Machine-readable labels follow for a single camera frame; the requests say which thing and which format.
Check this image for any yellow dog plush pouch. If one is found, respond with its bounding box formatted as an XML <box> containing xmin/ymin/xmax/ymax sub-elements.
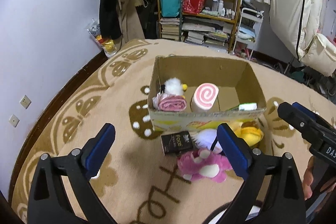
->
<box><xmin>228</xmin><ymin>121</ymin><xmax>264</xmax><ymax>147</ymax></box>

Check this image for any small black box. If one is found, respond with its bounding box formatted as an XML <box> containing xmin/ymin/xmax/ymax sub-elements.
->
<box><xmin>161</xmin><ymin>131</ymin><xmax>194</xmax><ymax>156</ymax></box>

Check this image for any white fluffy duck plush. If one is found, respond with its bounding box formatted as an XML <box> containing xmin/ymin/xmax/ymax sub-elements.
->
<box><xmin>161</xmin><ymin>77</ymin><xmax>188</xmax><ymax>96</ymax></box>

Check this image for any person's right hand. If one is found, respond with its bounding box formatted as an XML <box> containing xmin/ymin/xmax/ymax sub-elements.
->
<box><xmin>301</xmin><ymin>155</ymin><xmax>336</xmax><ymax>201</ymax></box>

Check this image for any pink bear plush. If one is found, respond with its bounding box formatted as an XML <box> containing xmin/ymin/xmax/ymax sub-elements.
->
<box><xmin>177</xmin><ymin>148</ymin><xmax>232</xmax><ymax>183</ymax></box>

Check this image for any purple white plush doll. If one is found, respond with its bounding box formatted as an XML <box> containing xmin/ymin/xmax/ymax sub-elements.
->
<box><xmin>191</xmin><ymin>128</ymin><xmax>223</xmax><ymax>154</ymax></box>

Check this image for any pink swirl roll plush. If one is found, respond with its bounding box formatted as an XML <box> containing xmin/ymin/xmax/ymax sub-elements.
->
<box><xmin>191</xmin><ymin>83</ymin><xmax>219</xmax><ymax>113</ymax></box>

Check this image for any white rolling cart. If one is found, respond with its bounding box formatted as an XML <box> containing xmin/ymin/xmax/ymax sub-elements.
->
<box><xmin>232</xmin><ymin>7</ymin><xmax>264</xmax><ymax>60</ymax></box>

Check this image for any cream hanging coat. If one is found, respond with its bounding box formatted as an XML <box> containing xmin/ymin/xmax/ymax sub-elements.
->
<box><xmin>269</xmin><ymin>0</ymin><xmax>335</xmax><ymax>76</ymax></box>

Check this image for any cardboard box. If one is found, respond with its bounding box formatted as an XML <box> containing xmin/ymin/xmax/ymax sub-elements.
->
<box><xmin>147</xmin><ymin>56</ymin><xmax>266</xmax><ymax>131</ymax></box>

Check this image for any stack of books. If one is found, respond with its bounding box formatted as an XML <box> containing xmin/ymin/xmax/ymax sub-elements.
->
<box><xmin>159</xmin><ymin>15</ymin><xmax>235</xmax><ymax>52</ymax></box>

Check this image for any pink rolled towel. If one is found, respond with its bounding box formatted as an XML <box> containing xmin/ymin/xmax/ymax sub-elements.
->
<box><xmin>152</xmin><ymin>93</ymin><xmax>187</xmax><ymax>112</ymax></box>

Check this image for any wooden bookshelf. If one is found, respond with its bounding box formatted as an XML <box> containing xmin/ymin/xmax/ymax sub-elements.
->
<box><xmin>154</xmin><ymin>0</ymin><xmax>245</xmax><ymax>54</ymax></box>

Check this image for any yellow toy bag on floor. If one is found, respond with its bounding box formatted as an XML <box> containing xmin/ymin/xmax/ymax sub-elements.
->
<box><xmin>87</xmin><ymin>19</ymin><xmax>117</xmax><ymax>59</ymax></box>

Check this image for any beige trench coat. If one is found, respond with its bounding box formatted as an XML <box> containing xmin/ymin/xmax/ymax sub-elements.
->
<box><xmin>117</xmin><ymin>0</ymin><xmax>145</xmax><ymax>44</ymax></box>

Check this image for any wall power socket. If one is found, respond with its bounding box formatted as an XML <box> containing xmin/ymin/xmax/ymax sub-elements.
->
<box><xmin>19</xmin><ymin>95</ymin><xmax>31</xmax><ymax>109</ymax></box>

